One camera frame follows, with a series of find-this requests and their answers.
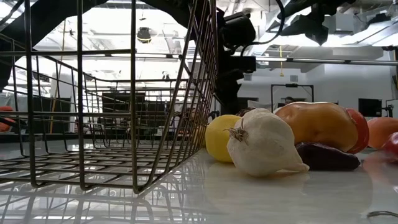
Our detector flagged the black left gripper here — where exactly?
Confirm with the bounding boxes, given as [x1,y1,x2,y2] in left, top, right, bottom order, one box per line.
[214,46,257,114]

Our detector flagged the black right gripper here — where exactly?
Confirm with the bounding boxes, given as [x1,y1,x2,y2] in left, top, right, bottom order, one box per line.
[280,2,330,47]

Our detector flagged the yellow lemon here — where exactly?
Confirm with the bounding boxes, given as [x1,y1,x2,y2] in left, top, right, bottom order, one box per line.
[204,114,243,163]

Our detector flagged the white garlic bulb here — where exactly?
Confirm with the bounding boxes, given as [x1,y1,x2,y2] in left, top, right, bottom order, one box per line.
[226,108,310,177]

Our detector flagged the small purple eggplant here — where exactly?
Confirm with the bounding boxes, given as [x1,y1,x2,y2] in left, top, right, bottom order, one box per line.
[295,141,361,171]

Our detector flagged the red-orange ribbed pumpkin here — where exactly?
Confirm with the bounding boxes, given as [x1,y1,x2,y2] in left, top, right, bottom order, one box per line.
[345,108,370,155]

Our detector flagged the round orange fruit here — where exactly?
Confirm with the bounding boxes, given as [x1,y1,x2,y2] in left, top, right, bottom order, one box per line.
[366,116,398,150]

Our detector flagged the long red chili pepper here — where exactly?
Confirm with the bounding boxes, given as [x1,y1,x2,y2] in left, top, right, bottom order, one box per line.
[382,131,398,156]

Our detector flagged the grey metal crossbar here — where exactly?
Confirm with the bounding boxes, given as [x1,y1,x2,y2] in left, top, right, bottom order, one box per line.
[0,49,398,67]

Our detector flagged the white table mat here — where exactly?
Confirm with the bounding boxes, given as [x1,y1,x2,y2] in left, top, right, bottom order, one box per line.
[0,138,398,224]

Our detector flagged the black background monitor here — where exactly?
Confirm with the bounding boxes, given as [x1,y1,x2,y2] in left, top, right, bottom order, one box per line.
[358,98,382,118]

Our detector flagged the black ceiling dome lamp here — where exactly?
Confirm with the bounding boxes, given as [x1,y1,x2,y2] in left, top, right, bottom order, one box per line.
[136,27,152,44]

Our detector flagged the orange chair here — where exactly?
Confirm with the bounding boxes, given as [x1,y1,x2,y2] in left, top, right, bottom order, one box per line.
[0,105,16,133]

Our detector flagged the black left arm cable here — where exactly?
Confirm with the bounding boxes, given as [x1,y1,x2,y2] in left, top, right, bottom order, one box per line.
[241,0,286,57]

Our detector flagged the yellow hanging cord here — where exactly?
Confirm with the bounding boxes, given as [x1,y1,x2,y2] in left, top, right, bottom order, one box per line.
[279,45,285,77]

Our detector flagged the black metal frame stand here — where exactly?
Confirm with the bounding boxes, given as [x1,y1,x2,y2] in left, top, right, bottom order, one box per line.
[270,83,315,105]

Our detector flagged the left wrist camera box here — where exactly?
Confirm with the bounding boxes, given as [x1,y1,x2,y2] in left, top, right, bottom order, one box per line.
[222,12,257,48]

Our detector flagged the metal wire basket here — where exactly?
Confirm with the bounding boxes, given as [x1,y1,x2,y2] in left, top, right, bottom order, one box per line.
[0,0,220,195]

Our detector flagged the dark cable end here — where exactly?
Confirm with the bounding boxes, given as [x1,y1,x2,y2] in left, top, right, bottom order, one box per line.
[366,210,398,218]

